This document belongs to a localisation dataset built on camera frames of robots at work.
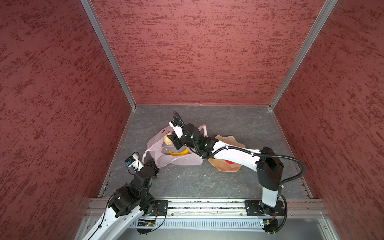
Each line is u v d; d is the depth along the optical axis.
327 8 0.71
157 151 0.79
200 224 0.77
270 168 0.46
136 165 0.64
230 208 0.76
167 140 0.77
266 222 0.72
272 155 0.48
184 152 0.92
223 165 0.87
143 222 0.73
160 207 0.74
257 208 0.74
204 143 0.61
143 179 0.52
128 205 0.50
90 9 0.71
